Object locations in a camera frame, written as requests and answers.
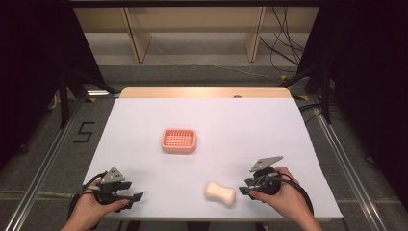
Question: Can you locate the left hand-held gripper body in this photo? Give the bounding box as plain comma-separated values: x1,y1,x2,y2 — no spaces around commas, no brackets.
94,167,133,213

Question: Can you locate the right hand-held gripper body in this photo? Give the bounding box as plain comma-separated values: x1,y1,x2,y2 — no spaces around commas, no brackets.
248,155,285,196

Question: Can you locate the person's right hand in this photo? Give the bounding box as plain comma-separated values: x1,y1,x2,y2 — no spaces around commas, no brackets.
248,166,315,223

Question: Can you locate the person's left hand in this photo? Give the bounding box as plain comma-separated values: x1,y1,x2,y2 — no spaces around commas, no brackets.
67,187,130,231

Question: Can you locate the cream soap bar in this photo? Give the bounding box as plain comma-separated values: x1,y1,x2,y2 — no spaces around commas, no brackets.
204,181,237,208

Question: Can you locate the white paper sheet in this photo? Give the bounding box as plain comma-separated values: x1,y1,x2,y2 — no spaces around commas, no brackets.
82,97,344,222

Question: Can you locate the orange plastic basket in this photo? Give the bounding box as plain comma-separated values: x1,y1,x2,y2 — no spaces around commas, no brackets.
161,128,197,155

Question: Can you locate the black metal stand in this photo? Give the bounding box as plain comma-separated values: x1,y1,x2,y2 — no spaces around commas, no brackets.
58,68,117,130
281,62,333,125

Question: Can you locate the wooden table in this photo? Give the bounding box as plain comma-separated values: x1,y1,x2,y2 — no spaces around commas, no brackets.
119,86,293,99

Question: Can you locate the black curtain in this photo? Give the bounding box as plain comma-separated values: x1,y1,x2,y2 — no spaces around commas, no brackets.
296,0,408,206
0,0,109,169

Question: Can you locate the beige wooden shelf unit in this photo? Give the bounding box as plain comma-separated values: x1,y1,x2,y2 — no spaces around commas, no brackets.
73,6,320,64

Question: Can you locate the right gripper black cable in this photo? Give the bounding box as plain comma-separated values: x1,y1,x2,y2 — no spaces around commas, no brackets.
272,173,315,217

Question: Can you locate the aluminium floor rail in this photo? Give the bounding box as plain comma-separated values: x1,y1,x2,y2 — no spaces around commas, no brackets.
4,95,85,231
308,95,390,231

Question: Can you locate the bundle of black cables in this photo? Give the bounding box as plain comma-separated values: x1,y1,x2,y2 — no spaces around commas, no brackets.
259,6,306,74

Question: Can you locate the black frame bar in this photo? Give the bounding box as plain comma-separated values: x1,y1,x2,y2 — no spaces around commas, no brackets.
68,0,323,9

